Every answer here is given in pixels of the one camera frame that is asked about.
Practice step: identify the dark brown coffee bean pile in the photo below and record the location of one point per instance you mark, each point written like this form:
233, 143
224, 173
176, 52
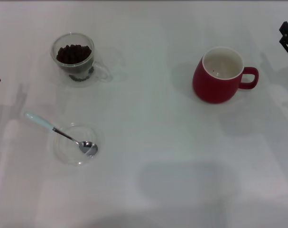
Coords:
73, 53

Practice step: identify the red ceramic mug white inside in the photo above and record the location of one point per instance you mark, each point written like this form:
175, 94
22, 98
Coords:
210, 90

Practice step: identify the clear glass saucer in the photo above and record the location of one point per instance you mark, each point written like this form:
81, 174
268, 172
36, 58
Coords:
65, 153

